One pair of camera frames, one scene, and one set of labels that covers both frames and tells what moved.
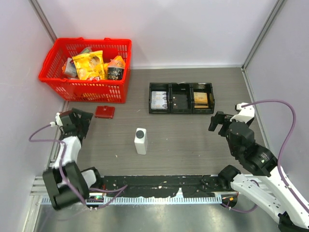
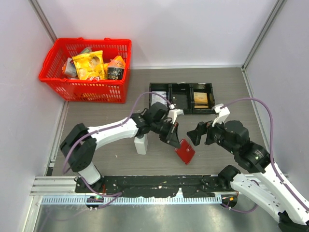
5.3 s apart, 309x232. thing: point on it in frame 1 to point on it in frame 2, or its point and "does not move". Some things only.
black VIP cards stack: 179,101 does not move
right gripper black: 219,118 to 195,135
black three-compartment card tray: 181,97 does not move
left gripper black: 86,118 to 173,139
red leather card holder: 105,111 to 185,152
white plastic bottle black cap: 141,140 does not move
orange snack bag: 117,62 does not move
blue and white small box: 70,68 does not move
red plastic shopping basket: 88,70 does not move
